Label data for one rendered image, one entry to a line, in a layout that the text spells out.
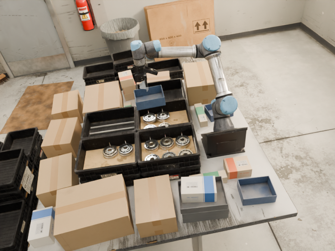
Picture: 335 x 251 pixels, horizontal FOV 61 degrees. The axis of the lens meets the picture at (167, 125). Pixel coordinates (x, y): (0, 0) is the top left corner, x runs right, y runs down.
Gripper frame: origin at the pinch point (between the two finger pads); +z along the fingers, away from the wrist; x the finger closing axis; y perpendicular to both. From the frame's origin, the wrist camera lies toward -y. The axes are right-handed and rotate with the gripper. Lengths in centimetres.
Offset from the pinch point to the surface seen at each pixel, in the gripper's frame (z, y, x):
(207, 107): 36, -46, -18
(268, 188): 48, -65, 67
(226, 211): 42, -33, 82
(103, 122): 28.2, 39.4, -9.2
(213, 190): 29, -27, 75
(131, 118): 28.3, 16.9, -8.9
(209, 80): 19, -52, -32
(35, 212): 38, 80, 61
